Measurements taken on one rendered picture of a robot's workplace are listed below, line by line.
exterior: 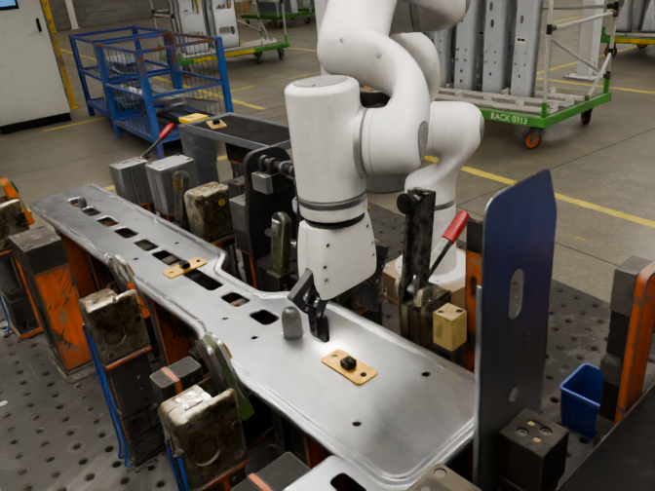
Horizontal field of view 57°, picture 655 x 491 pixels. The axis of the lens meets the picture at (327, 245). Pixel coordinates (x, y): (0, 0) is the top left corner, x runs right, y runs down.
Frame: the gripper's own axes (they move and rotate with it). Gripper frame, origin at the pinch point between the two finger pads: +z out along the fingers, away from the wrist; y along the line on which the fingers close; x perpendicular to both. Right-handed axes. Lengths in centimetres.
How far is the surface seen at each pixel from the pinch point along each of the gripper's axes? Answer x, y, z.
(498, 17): -251, -407, 24
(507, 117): -210, -362, 91
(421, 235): 1.6, -14.2, -7.1
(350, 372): 1.4, 1.3, 7.9
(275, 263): -32.5, -11.4, 7.9
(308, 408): 2.4, 9.8, 8.1
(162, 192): -76, -12, 4
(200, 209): -59, -12, 4
